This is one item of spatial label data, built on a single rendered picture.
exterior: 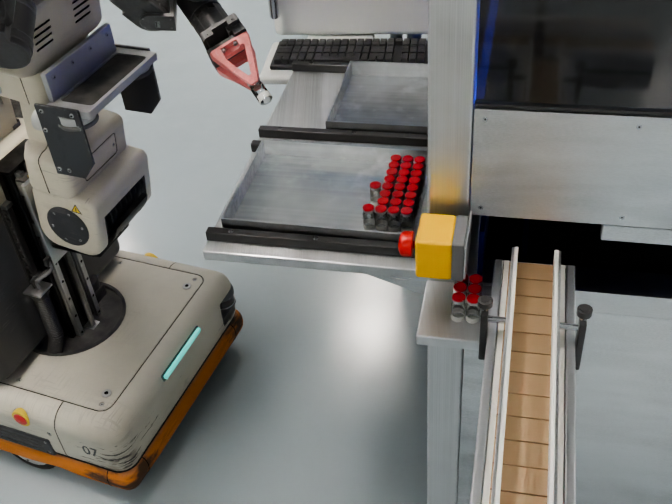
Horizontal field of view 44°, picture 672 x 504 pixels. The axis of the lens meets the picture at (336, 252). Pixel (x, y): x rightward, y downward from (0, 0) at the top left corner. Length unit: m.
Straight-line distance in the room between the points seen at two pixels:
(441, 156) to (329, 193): 0.39
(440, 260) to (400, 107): 0.65
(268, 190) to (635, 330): 0.70
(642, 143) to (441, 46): 0.31
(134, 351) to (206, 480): 0.38
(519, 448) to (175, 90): 3.00
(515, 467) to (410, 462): 1.15
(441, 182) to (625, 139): 0.27
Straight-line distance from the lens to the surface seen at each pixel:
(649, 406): 1.61
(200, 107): 3.71
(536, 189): 1.27
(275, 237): 1.47
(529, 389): 1.18
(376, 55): 2.16
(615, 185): 1.27
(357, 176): 1.63
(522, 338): 1.24
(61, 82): 1.72
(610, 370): 1.53
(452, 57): 1.16
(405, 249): 1.27
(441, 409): 1.64
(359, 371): 2.43
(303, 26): 2.33
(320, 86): 1.94
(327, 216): 1.53
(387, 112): 1.82
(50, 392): 2.20
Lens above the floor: 1.82
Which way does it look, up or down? 40 degrees down
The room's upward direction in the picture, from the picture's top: 5 degrees counter-clockwise
